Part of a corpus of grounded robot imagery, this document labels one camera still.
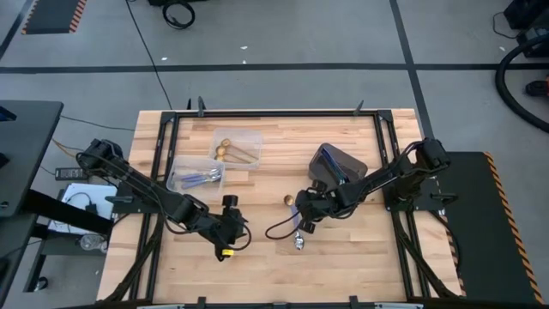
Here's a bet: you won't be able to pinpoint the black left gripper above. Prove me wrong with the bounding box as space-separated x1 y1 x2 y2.
201 194 248 263

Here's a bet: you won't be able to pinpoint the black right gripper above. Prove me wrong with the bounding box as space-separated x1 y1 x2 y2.
295 179 344 235

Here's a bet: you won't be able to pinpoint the silver spoon lavender handle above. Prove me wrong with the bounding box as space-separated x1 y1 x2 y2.
179 172 223 185
180 175 222 191
179 168 223 180
289 204 305 251

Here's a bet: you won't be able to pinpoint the dark grey plastic container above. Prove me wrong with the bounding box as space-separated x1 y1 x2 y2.
307 142 369 192

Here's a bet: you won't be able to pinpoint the clear plastic container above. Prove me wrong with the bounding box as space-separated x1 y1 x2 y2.
208 127 264 171
166 154 226 196

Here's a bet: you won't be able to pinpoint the white box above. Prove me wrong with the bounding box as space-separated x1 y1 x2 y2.
47 182 119 236

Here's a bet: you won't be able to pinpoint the clear glass jar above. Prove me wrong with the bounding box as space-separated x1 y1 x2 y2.
78 233 108 254

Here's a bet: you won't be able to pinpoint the black power adapter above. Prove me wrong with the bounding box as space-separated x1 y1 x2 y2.
54 167 89 182

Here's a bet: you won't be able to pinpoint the black hazard-striped platform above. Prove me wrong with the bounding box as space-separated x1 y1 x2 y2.
432 150 546 306

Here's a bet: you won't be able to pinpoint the black desk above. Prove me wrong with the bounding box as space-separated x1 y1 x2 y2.
0 100 115 301

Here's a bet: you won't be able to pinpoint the black mat orange striped edge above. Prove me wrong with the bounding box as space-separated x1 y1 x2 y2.
20 0 87 35

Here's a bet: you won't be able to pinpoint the black equipment case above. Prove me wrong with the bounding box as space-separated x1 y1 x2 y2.
502 0 549 59

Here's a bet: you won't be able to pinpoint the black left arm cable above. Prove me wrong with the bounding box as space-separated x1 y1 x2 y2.
233 214 253 252

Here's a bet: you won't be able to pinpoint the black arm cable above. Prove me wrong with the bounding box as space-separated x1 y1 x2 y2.
233 214 253 252
264 209 301 240

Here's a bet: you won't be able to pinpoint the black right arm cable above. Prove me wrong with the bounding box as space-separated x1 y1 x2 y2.
264 209 301 240

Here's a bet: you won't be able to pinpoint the black aluminium table frame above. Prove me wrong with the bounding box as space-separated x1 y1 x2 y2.
102 109 462 309

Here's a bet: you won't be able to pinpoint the black floor cable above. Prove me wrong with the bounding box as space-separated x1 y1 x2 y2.
125 0 173 111

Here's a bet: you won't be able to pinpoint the coiled black cable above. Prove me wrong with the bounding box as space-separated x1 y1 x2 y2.
161 0 196 31

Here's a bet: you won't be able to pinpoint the thick black hose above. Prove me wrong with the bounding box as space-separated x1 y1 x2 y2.
494 33 549 134

